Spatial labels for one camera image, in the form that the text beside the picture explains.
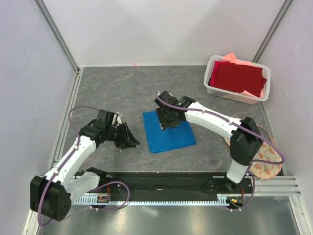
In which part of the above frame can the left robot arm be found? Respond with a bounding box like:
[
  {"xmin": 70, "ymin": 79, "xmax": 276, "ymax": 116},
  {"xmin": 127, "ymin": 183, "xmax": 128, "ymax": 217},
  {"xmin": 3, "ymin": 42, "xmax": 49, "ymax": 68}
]
[{"xmin": 30, "ymin": 119, "xmax": 140, "ymax": 226}]

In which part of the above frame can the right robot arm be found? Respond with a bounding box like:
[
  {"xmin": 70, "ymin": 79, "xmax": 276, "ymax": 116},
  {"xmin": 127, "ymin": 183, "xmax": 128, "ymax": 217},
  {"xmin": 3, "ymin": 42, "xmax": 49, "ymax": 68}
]
[{"xmin": 155, "ymin": 92, "xmax": 264, "ymax": 193}]

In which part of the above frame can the red cloth in basket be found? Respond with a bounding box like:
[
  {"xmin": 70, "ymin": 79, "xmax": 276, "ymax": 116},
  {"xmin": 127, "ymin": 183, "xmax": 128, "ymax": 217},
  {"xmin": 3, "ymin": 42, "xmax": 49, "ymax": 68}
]
[{"xmin": 208, "ymin": 61, "xmax": 267, "ymax": 98}]

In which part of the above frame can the aluminium corner post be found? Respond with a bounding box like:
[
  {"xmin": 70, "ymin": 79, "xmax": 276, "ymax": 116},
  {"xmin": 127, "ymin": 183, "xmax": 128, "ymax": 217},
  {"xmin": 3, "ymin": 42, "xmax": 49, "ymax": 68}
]
[
  {"xmin": 252, "ymin": 0, "xmax": 294, "ymax": 63},
  {"xmin": 33, "ymin": 0, "xmax": 81, "ymax": 74}
]

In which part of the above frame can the right aluminium corner post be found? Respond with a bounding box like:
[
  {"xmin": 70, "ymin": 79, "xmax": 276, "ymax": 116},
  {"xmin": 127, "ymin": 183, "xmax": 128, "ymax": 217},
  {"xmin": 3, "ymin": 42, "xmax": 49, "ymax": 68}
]
[{"xmin": 252, "ymin": 0, "xmax": 294, "ymax": 63}]

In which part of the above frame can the left aluminium corner post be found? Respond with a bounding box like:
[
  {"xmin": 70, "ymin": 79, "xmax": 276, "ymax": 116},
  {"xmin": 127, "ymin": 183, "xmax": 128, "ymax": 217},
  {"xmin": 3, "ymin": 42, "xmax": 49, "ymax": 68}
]
[{"xmin": 33, "ymin": 0, "xmax": 81, "ymax": 74}]

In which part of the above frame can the salmon cloth in basket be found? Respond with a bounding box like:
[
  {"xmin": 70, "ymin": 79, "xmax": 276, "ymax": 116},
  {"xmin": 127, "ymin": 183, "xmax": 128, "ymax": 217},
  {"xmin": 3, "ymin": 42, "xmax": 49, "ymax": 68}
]
[{"xmin": 222, "ymin": 53, "xmax": 254, "ymax": 66}]

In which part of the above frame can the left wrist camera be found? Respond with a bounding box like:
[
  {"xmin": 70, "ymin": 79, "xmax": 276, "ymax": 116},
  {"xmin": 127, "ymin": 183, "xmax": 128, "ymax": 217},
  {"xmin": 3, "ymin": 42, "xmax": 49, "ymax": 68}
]
[{"xmin": 96, "ymin": 109, "xmax": 122, "ymax": 128}]

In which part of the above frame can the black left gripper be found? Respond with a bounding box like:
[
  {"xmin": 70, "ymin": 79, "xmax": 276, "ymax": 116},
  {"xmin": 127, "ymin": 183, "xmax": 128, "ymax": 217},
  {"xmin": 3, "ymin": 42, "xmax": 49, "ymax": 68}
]
[{"xmin": 105, "ymin": 122, "xmax": 139, "ymax": 150}]

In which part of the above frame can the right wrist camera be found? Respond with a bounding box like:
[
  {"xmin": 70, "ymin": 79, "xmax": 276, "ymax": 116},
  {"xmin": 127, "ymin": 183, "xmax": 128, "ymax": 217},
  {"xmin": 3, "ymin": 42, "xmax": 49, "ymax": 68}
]
[{"xmin": 154, "ymin": 91, "xmax": 178, "ymax": 108}]

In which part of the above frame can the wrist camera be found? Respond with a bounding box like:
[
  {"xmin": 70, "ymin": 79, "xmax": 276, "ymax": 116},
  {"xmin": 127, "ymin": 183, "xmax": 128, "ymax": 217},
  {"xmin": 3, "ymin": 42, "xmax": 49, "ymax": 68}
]
[
  {"xmin": 154, "ymin": 91, "xmax": 178, "ymax": 108},
  {"xmin": 96, "ymin": 109, "xmax": 122, "ymax": 128}
]

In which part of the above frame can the white plastic basket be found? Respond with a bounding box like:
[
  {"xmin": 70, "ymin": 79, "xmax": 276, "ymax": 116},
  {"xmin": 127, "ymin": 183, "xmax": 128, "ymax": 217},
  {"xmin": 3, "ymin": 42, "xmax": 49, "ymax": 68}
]
[{"xmin": 203, "ymin": 54, "xmax": 270, "ymax": 104}]

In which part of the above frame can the blue cloth napkin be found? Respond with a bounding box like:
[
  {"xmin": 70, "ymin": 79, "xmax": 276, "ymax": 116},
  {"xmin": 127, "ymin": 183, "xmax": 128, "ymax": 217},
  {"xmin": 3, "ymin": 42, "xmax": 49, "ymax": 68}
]
[{"xmin": 142, "ymin": 111, "xmax": 196, "ymax": 154}]

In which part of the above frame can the slotted cable duct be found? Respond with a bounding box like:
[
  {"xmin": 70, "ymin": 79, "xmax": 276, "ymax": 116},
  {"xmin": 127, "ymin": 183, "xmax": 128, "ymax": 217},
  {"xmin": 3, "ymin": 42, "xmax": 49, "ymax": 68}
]
[{"xmin": 72, "ymin": 193, "xmax": 243, "ymax": 207}]

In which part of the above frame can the floral oval placemat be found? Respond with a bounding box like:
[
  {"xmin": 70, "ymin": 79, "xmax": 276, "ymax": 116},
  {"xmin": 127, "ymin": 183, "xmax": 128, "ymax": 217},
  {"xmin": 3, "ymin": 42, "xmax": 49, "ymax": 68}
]
[{"xmin": 221, "ymin": 122, "xmax": 283, "ymax": 184}]

